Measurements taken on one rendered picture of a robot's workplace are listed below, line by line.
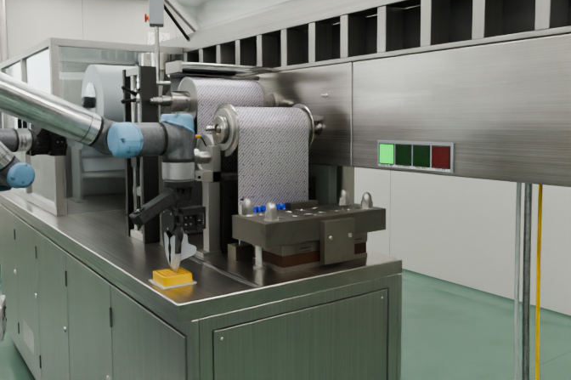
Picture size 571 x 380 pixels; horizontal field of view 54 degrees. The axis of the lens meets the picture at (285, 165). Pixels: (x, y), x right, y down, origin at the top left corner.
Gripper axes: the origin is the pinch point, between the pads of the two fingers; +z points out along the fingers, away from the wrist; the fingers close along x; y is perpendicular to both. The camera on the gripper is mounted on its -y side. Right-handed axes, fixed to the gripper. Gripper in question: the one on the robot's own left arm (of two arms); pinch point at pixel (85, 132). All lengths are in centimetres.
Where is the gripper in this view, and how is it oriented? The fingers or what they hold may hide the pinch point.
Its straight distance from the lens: 209.7
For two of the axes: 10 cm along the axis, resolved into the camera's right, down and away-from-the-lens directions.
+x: 7.5, 1.8, -6.4
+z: 6.6, -0.6, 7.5
